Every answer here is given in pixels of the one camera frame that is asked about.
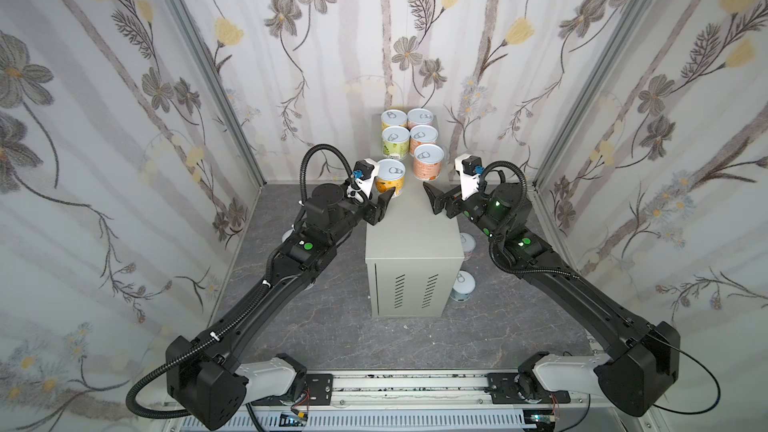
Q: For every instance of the white slotted cable duct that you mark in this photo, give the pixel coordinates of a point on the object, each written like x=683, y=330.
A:
x=397, y=420

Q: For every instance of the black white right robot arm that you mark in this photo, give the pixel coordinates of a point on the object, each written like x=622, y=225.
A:
x=639, y=361

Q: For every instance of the orange label can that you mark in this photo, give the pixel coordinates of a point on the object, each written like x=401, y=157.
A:
x=391, y=175

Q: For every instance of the white can beside cabinet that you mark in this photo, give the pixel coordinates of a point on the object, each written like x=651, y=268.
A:
x=468, y=244

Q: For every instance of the grey metal cabinet box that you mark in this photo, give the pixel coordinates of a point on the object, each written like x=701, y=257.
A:
x=412, y=256

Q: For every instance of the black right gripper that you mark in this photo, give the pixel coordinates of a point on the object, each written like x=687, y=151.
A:
x=454, y=203

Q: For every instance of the yellow label can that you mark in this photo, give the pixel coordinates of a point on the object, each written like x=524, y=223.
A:
x=393, y=118

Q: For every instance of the pink label can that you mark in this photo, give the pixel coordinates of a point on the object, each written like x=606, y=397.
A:
x=419, y=116

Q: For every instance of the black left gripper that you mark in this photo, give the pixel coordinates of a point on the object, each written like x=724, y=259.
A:
x=370, y=212

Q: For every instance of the brown label can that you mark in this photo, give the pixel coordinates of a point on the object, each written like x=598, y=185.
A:
x=420, y=135

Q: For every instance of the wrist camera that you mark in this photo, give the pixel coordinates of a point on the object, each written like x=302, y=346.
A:
x=362, y=180
x=469, y=168

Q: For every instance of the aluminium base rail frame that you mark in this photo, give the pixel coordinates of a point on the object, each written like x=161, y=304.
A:
x=441, y=390

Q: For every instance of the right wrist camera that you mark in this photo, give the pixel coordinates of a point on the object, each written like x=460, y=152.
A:
x=469, y=168

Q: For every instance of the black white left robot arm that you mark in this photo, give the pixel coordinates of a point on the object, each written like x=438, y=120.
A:
x=216, y=381

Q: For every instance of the light blue can right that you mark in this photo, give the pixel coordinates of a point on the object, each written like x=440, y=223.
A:
x=463, y=286

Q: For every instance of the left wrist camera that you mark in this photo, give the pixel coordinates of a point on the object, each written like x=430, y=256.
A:
x=362, y=180

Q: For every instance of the green label can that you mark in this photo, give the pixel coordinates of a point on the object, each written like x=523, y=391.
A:
x=395, y=142
x=287, y=234

